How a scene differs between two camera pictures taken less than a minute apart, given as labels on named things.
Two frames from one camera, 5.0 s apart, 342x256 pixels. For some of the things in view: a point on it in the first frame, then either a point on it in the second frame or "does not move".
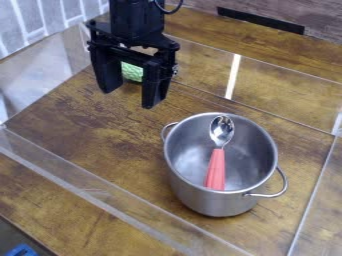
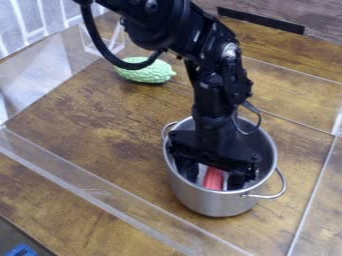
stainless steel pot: x=222 y=156 does not move
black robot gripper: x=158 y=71 → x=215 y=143
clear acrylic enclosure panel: x=85 y=186 does not move
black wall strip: x=289 y=27 does not move
